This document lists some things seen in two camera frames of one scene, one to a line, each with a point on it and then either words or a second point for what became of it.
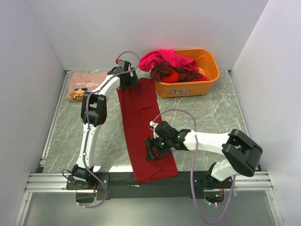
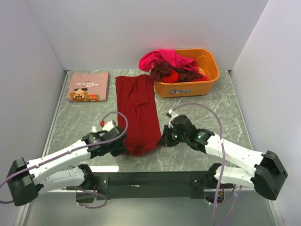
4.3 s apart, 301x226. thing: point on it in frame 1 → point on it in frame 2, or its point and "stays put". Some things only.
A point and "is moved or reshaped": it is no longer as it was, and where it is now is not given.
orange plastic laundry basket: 207,65 stays put
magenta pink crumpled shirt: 169,56 stays put
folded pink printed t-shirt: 79,83 stays put
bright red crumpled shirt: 172,77 stays put
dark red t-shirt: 141,108 is moved or reshaped
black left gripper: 133,80 → 122,149
